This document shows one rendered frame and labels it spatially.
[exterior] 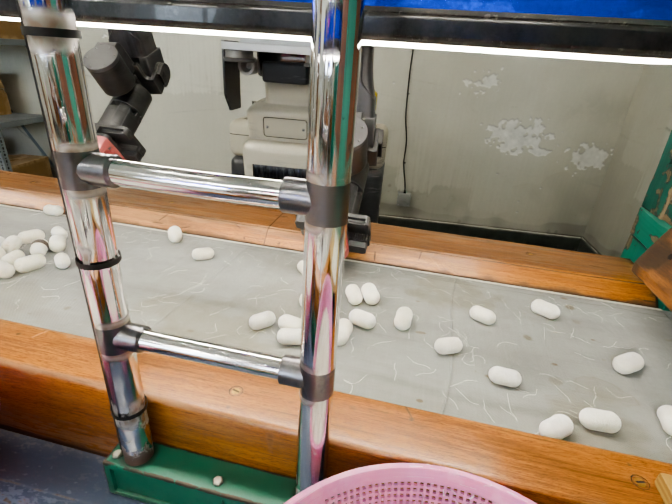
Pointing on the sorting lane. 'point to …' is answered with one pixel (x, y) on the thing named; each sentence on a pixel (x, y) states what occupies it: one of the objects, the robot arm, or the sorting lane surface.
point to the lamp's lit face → (380, 43)
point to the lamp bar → (421, 21)
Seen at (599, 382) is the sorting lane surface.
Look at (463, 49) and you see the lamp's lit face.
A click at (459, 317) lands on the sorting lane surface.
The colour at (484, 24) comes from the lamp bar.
